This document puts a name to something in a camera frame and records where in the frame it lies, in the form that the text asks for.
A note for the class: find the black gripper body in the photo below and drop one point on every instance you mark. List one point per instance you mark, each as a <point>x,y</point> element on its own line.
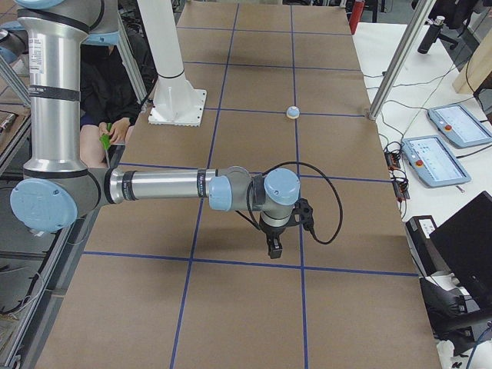
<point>271,234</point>

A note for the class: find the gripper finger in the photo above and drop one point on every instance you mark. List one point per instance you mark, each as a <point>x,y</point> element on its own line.
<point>271,247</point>
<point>277,247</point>

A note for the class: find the blue call bell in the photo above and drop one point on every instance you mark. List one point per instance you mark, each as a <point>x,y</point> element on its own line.
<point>292,112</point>

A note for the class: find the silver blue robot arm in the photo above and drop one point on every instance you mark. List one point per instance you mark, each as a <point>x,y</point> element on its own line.
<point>58,187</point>

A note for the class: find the black box with label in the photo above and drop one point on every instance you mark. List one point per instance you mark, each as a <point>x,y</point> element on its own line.
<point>427,258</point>

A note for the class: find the near blue teach pendant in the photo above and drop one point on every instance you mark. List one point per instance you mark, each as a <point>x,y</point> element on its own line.
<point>433,161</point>

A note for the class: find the blue teach pendant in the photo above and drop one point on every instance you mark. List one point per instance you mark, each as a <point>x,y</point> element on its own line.
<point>433,161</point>
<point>459,126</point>

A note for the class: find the black laptop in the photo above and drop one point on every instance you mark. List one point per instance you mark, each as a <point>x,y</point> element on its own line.
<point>464,242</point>

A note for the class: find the seated person in black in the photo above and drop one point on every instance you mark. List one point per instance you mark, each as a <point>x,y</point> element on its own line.
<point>108,103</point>

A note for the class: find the far blue teach pendant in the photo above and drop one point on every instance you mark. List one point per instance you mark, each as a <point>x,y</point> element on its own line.
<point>459,126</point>

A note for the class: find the red cylinder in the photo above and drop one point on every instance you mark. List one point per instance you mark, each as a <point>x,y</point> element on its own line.
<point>355,16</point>

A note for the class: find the black cylinder bottle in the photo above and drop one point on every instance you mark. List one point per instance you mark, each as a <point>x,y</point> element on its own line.
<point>431,35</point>

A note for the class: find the wooden board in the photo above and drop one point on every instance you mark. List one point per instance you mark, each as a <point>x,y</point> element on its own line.
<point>476,70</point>

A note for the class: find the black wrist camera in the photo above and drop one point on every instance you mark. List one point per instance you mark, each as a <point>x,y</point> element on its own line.
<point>302,214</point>

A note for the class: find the white pedestal column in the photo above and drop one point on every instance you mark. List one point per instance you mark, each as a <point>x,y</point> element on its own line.
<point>175,101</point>

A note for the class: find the green handled tool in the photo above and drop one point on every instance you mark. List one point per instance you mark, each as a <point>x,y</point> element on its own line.
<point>105,141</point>

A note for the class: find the aluminium frame post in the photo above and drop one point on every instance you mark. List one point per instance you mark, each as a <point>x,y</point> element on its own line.
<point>407,40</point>

